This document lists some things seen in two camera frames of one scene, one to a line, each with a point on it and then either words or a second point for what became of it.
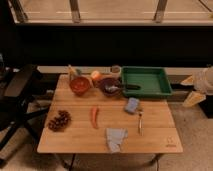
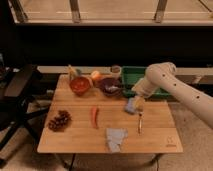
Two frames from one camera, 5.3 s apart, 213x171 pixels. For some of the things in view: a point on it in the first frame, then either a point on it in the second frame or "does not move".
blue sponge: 131,104 does not move
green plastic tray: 153,81 does not move
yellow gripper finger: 193,99 → 139,104
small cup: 115,71 does not move
